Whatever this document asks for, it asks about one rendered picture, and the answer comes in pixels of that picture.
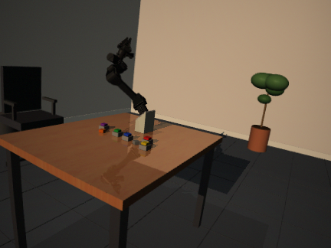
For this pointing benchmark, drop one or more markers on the yellow button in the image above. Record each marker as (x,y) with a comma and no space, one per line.
(145,146)

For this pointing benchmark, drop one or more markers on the purple button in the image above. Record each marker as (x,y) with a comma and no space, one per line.
(104,126)

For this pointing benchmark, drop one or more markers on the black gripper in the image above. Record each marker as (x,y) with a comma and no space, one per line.
(124,47)

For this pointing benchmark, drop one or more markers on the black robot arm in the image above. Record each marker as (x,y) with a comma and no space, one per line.
(113,76)

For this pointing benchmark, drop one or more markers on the red button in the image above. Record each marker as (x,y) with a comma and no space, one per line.
(148,139)

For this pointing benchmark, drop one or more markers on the blue button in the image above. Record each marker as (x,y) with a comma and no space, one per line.
(127,137)

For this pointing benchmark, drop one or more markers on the green button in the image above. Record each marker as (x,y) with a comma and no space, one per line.
(117,132)

